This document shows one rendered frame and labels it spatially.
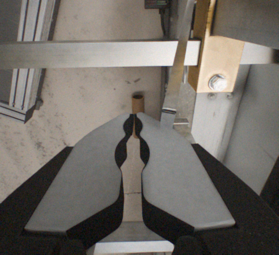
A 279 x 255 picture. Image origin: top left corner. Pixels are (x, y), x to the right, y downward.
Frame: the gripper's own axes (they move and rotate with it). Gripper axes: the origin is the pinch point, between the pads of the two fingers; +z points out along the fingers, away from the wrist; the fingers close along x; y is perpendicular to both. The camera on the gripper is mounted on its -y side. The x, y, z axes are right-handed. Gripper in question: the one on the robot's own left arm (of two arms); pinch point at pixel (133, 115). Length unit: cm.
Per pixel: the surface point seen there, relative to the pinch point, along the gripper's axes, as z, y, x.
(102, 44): 12.7, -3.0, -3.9
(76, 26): 99, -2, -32
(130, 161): 99, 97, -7
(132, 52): 12.7, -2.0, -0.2
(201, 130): 36.7, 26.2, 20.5
